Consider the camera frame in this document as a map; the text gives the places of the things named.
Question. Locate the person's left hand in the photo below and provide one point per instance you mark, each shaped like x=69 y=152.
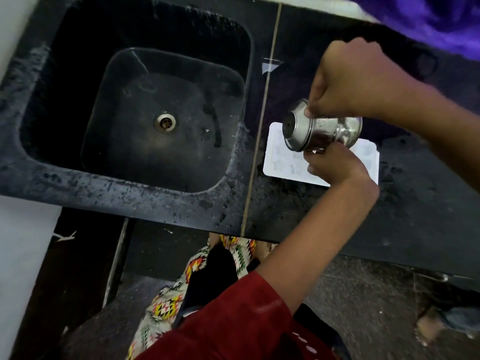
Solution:
x=337 y=164

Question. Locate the red sleeve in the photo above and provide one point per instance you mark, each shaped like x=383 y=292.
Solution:
x=232 y=322

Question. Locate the person's left fingers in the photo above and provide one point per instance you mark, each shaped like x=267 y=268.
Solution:
x=315 y=159

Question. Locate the white ice cube tray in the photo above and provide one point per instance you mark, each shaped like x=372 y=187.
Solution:
x=285 y=164

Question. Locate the person's right forearm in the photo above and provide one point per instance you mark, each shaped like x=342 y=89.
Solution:
x=446 y=131

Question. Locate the black scarf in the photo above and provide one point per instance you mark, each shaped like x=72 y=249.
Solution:
x=213 y=277

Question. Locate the patterned colourful garment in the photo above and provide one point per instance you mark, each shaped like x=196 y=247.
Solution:
x=167 y=307

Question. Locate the steel water pot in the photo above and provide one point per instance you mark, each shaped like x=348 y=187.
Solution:
x=318 y=131

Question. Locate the person's right hand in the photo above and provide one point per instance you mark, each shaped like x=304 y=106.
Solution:
x=360 y=78

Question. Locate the person's left forearm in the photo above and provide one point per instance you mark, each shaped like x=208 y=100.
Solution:
x=318 y=236

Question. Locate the person's right thumb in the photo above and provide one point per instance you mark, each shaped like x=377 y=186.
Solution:
x=314 y=99

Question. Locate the metal cabinet frame bar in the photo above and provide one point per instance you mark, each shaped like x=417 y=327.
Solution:
x=115 y=262

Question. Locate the black stone sink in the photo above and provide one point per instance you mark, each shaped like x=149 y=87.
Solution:
x=150 y=108

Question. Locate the purple cloth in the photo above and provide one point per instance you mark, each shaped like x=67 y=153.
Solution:
x=431 y=18

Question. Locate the metal sink drain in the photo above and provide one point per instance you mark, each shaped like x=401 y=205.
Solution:
x=165 y=122

